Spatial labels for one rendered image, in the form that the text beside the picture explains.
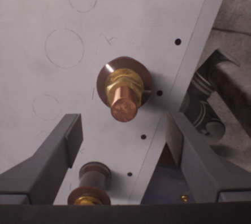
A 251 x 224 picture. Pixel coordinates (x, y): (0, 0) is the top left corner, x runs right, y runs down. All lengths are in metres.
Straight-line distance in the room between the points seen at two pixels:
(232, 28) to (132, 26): 1.68
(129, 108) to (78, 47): 0.24
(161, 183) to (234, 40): 1.45
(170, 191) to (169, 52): 1.00
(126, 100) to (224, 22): 1.83
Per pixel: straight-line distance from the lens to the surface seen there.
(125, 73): 0.29
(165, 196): 1.29
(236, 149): 2.46
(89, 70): 0.40
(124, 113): 0.20
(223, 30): 1.98
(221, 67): 0.67
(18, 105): 0.48
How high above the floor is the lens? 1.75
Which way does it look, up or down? 72 degrees down
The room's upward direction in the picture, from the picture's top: 179 degrees clockwise
